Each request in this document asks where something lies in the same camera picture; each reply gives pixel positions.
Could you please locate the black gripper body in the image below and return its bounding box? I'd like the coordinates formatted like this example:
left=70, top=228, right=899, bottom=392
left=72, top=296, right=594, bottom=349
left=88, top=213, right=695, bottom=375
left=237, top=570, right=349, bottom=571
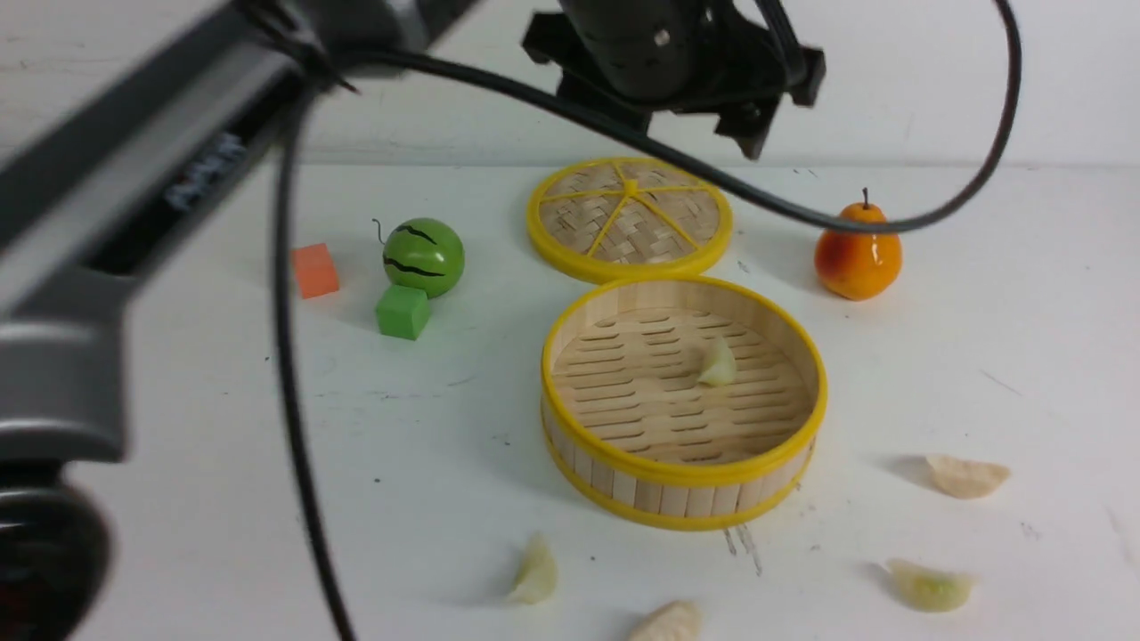
left=522, top=1, right=827, bottom=161

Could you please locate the pale green dumpling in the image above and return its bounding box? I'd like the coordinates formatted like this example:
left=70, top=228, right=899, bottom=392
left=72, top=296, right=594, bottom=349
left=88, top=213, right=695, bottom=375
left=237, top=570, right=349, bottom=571
left=697, top=336, right=736, bottom=388
left=508, top=532, right=559, bottom=605

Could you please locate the beige dumpling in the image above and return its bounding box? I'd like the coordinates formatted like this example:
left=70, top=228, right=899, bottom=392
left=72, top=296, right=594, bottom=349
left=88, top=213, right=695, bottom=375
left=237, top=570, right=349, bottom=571
left=925, top=455, right=1013, bottom=500

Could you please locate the white dumpling bottom edge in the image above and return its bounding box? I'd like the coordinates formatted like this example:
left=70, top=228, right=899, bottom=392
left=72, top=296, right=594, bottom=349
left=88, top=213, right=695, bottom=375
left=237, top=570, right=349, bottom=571
left=627, top=600, right=705, bottom=641

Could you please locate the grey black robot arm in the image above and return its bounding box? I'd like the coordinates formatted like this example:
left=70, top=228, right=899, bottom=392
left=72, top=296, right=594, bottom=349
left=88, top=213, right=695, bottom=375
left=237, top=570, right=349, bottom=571
left=2, top=1, right=827, bottom=640

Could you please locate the woven bamboo steamer lid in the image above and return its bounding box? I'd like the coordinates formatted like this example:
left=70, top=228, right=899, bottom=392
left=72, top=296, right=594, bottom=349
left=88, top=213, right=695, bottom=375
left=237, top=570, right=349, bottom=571
left=526, top=157, right=734, bottom=284

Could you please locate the bamboo steamer tray yellow rim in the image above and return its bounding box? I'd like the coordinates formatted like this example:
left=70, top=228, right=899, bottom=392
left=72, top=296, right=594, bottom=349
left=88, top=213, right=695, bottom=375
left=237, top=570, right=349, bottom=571
left=539, top=276, right=829, bottom=532

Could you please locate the green toy watermelon ball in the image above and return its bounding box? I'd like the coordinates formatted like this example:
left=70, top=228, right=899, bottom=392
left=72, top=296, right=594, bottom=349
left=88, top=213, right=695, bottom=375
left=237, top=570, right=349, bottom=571
left=374, top=216, right=467, bottom=297

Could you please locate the orange yellow toy pear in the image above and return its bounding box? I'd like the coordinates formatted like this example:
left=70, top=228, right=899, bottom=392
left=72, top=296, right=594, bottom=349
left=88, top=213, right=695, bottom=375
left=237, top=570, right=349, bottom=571
left=814, top=232, right=904, bottom=301

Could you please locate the green cube block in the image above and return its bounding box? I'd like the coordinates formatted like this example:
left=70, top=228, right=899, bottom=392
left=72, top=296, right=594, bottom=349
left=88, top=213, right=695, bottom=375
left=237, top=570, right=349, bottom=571
left=374, top=285, right=431, bottom=341

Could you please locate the orange cube block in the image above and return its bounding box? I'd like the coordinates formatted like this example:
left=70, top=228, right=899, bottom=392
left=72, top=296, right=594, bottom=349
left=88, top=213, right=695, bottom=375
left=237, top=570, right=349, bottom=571
left=290, top=243, right=339, bottom=299

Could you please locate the black cable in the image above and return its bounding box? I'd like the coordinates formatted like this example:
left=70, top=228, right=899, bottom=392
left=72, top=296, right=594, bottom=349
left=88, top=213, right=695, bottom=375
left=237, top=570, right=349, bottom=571
left=271, top=0, right=1023, bottom=641

